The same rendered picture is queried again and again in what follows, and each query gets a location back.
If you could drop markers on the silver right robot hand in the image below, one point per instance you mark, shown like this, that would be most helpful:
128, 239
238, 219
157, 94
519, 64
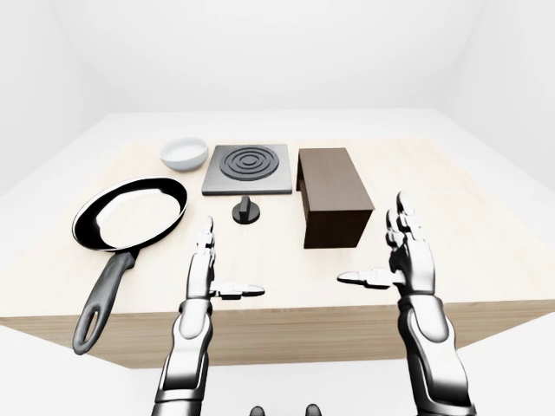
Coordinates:
412, 260

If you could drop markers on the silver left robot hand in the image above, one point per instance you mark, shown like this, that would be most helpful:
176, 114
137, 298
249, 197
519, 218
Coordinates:
200, 273

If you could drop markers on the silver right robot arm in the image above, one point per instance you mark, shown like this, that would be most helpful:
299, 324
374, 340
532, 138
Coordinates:
433, 355

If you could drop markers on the round black stove knob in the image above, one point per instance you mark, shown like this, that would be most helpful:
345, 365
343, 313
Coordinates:
246, 210

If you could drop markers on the flat dark stove plate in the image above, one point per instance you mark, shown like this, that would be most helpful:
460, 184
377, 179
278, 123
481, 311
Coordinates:
248, 168

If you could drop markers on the black frying pan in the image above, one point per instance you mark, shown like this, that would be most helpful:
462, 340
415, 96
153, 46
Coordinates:
126, 229

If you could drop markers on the dark brown wooden box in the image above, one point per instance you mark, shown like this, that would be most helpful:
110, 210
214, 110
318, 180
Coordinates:
336, 195

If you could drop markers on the white bowl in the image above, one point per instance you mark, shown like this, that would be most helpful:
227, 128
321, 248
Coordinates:
184, 152

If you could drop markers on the small dark rounded shape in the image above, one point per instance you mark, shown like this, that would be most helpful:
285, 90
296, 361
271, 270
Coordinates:
312, 410
256, 411

